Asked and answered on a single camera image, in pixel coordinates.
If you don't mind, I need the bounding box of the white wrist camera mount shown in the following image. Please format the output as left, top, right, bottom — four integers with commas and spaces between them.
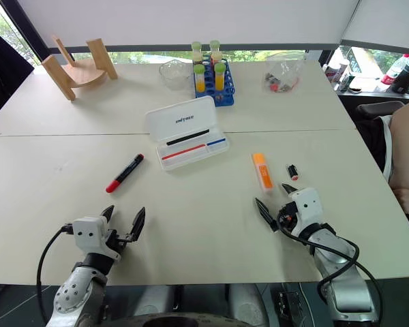
287, 187, 323, 236
72, 215, 122, 264

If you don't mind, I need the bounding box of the wooden curved stand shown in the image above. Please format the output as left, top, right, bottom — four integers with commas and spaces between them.
40, 34, 119, 102

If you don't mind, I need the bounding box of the clear plastic bag with parts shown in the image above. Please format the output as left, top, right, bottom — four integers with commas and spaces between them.
261, 60, 306, 95

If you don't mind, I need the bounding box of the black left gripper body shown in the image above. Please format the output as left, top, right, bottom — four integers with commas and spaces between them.
104, 223, 132, 253

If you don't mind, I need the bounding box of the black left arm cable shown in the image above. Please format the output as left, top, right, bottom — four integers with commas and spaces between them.
36, 223, 76, 323

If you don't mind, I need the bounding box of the black box with connectors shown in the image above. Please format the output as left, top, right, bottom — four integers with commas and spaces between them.
273, 288, 307, 320

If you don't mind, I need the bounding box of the green capped tube orange liquid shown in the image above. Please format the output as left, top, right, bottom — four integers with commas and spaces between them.
193, 64, 206, 93
213, 62, 227, 92

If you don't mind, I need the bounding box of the black pen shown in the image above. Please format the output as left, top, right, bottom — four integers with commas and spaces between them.
166, 128, 210, 147

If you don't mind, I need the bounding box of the green capped tube pale liquid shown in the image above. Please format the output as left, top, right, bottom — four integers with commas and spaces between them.
191, 41, 205, 65
209, 39, 223, 64

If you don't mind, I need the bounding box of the black marker with red cap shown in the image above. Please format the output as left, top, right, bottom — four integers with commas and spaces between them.
105, 153, 145, 194

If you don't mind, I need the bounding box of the black office chair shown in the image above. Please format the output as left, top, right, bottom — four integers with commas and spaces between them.
355, 101, 407, 173

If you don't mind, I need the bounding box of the clear glass bowl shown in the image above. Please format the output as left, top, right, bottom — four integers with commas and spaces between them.
158, 58, 192, 91

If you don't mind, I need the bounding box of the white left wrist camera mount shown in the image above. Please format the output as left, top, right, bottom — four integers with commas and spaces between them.
72, 215, 122, 264

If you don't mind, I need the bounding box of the red labelled plastic bottle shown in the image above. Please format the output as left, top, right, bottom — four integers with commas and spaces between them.
380, 54, 409, 87

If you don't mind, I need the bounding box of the orange highlighter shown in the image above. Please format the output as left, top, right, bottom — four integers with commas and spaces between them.
251, 153, 275, 196

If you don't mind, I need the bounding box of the blue test tube rack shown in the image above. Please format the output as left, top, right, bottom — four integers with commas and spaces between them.
192, 58, 237, 108

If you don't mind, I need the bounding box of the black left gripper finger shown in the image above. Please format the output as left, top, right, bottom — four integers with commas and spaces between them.
125, 206, 147, 243
100, 204, 116, 226

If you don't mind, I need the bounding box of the white open pencil case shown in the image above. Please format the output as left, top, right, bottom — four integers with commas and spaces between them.
144, 95, 232, 172

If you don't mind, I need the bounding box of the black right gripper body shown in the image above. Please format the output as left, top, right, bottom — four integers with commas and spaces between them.
276, 201, 299, 236

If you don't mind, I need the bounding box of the small black cap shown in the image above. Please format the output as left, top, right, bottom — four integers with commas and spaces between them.
286, 163, 301, 182

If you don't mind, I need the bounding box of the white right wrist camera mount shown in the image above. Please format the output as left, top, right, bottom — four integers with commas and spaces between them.
287, 187, 323, 236

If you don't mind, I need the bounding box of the white roller blind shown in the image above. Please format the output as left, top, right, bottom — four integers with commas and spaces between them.
340, 0, 409, 52
16, 0, 361, 48

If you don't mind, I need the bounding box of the black travel mug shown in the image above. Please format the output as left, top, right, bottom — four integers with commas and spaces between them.
389, 60, 409, 95

